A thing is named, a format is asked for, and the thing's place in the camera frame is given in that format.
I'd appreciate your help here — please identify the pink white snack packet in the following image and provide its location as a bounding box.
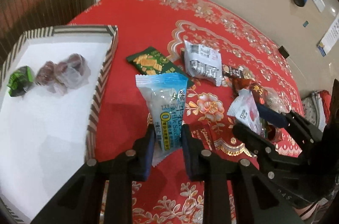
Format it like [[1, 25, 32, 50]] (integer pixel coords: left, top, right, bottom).
[[227, 89, 261, 134]]

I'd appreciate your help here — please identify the blue milk sachima packet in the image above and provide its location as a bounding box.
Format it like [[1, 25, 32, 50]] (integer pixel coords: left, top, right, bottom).
[[135, 73, 188, 167]]

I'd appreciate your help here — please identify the patterned fabric bundle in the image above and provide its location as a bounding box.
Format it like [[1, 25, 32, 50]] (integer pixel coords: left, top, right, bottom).
[[302, 90, 332, 132]]

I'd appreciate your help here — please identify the clear bag of nuts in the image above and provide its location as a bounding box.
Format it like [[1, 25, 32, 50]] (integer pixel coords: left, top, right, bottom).
[[264, 87, 290, 113]]

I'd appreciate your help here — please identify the dark red flat packet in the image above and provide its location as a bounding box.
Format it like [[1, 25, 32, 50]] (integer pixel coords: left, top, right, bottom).
[[189, 121, 217, 153]]

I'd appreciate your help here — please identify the red gold foil packet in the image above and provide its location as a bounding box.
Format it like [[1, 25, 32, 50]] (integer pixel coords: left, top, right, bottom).
[[231, 78, 268, 105]]

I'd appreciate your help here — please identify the small black box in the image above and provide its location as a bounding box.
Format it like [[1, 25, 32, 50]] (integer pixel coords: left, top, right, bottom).
[[278, 46, 290, 59]]

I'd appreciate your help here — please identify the dark brown snack bar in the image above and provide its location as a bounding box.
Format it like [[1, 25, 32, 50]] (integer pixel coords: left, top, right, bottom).
[[222, 64, 255, 81]]

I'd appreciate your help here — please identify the white paper sheet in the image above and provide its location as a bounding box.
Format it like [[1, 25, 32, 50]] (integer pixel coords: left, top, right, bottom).
[[317, 15, 339, 57]]

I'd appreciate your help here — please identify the white barcode snack packet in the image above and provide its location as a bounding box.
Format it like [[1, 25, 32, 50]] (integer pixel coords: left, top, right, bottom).
[[184, 40, 222, 87]]

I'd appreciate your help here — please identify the striped cardboard tray box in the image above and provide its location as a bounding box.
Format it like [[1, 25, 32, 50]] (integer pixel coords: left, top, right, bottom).
[[1, 25, 118, 223]]

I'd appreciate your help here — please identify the clear bag of dark plums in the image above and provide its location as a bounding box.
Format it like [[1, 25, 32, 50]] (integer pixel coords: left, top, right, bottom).
[[35, 53, 91, 95]]

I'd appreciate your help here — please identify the dark green cracker packet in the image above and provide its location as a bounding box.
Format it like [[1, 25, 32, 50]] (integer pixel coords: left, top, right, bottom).
[[126, 46, 194, 89]]

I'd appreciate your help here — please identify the white remote-like object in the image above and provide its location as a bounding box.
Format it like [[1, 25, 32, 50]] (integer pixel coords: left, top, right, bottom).
[[312, 0, 325, 12]]

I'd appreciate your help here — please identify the small green candy packet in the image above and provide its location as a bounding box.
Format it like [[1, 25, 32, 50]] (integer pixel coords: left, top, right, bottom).
[[7, 66, 35, 97]]

